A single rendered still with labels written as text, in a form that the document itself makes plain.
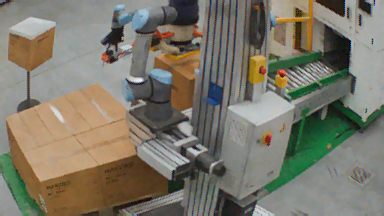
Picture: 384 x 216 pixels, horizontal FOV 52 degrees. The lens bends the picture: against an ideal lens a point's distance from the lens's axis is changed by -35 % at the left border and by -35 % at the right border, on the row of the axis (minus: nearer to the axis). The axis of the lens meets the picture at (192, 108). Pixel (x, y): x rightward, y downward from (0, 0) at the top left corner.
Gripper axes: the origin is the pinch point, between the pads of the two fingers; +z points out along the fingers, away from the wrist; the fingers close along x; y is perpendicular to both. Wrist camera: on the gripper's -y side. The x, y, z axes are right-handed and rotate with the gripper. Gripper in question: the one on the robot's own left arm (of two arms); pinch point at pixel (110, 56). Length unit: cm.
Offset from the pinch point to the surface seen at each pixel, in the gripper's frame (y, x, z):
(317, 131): 228, -46, 123
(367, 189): 178, -163, 122
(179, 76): 56, -7, 30
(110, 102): 45, 48, 68
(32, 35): 3, 147, 21
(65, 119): -4, 54, 68
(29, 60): 2, 149, 48
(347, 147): 231, -96, 123
